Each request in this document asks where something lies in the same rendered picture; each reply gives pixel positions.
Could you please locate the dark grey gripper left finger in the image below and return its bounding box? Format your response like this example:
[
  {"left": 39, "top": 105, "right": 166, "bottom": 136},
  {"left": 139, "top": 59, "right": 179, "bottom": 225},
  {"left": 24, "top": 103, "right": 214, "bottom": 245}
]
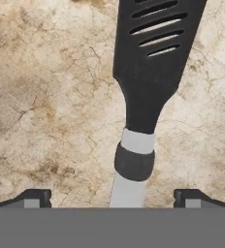
[{"left": 0, "top": 189, "right": 52, "bottom": 209}]

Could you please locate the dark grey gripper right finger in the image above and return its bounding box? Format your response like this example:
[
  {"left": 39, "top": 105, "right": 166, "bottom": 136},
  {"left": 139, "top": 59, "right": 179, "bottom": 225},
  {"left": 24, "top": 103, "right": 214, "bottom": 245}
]
[{"left": 173, "top": 189, "right": 225, "bottom": 209}]

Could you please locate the black slotted spatula grey handle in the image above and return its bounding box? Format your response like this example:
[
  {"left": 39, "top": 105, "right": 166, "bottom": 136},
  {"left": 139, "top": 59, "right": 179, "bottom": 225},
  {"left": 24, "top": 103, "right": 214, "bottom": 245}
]
[{"left": 109, "top": 0, "right": 209, "bottom": 209}]

